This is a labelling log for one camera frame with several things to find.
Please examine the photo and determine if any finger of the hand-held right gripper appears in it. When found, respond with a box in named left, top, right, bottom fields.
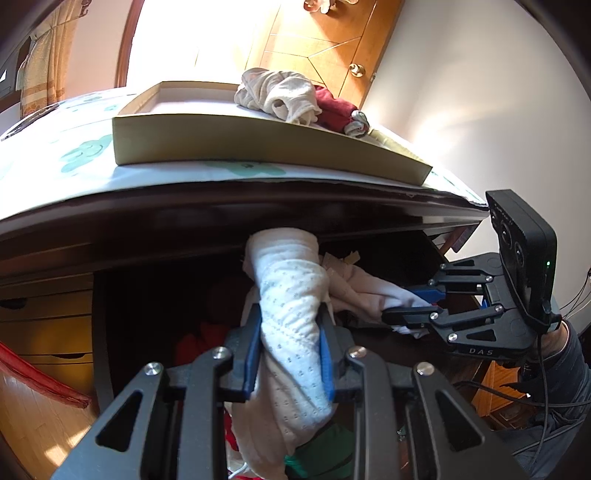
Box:
left=382, top=305, right=506, bottom=344
left=406, top=258, right=502, bottom=308

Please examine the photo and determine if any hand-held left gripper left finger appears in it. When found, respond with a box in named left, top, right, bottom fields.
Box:
left=51, top=300, right=264, bottom=480

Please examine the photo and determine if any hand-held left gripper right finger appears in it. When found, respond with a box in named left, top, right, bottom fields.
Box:
left=318, top=302, right=531, bottom=480

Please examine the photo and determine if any white dotted underwear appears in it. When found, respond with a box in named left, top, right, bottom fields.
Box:
left=230, top=226, right=335, bottom=480

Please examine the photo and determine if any pale pink underwear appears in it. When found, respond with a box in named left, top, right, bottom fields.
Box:
left=323, top=251, right=432, bottom=337

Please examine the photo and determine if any small striped underwear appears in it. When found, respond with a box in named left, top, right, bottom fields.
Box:
left=344, top=110, right=370, bottom=139

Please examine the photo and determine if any shallow cardboard box tray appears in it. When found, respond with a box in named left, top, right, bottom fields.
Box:
left=112, top=81, right=434, bottom=186

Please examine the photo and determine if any person's right forearm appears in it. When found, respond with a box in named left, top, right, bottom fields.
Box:
left=519, top=318, right=591, bottom=411

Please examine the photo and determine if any orange wooden cabinet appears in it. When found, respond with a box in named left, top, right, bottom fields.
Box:
left=480, top=360, right=525, bottom=430

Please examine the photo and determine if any person's grey clothing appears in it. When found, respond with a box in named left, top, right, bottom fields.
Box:
left=508, top=406, right=591, bottom=480

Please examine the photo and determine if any light wooden cabinet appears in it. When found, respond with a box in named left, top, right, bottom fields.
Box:
left=0, top=272, right=98, bottom=370

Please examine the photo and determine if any white green-cloud tablecloth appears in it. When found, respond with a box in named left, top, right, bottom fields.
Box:
left=0, top=85, right=488, bottom=217

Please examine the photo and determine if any orange wooden door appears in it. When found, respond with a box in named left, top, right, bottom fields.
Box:
left=245, top=0, right=407, bottom=112

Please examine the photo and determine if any pale cut-out door ornament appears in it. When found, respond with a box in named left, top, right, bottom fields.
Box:
left=304, top=0, right=358, bottom=14

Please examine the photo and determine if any tied beige checked curtain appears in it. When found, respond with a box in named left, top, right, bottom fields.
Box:
left=21, top=0, right=80, bottom=118

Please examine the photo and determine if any dark-framed window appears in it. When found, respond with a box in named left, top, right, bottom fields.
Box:
left=0, top=37, right=28, bottom=95

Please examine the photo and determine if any black cable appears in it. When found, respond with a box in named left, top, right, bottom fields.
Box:
left=452, top=300, right=591, bottom=416

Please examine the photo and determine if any dark brown door frame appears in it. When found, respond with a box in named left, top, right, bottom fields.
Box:
left=116, top=0, right=145, bottom=88

